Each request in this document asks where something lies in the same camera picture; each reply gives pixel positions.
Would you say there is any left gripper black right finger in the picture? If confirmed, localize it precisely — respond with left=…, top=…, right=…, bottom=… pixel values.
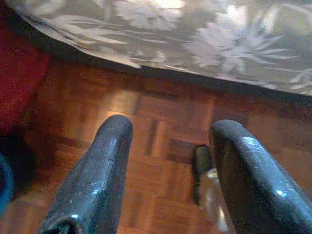
left=209, top=119, right=312, bottom=234

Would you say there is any black bin with blue rim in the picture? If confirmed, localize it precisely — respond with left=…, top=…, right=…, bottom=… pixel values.
left=0, top=153, right=14, bottom=217

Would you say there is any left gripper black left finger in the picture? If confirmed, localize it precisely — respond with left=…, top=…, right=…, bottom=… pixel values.
left=39, top=114, right=134, bottom=234

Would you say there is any bed with beige floral sheet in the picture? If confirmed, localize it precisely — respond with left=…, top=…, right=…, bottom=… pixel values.
left=9, top=0, right=312, bottom=103

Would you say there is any large red mattress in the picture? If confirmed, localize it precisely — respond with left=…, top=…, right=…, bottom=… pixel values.
left=0, top=7, right=49, bottom=132

